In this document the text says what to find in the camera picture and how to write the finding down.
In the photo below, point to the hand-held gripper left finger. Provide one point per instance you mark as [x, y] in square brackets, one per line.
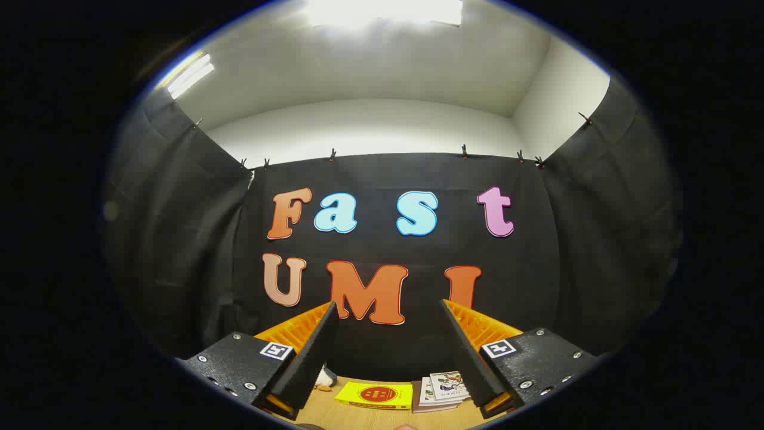
[313, 358]

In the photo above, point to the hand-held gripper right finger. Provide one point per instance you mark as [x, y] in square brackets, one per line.
[468, 364]

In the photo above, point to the penguin plush toy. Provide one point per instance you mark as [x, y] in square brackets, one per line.
[326, 377]

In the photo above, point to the white paperback book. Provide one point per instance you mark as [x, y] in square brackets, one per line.
[416, 403]
[425, 394]

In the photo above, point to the yellow book with red circle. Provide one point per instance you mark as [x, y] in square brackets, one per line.
[376, 395]

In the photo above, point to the ceiling strip light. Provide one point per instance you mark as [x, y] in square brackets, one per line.
[190, 76]

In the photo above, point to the large ceiling light panel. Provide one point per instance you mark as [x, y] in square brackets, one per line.
[382, 12]

